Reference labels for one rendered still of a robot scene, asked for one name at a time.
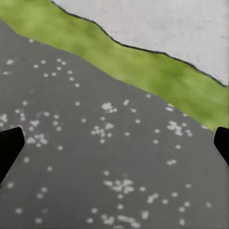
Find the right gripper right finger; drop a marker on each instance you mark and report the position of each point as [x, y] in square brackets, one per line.
[221, 142]

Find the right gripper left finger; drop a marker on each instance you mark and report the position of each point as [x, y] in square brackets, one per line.
[11, 143]

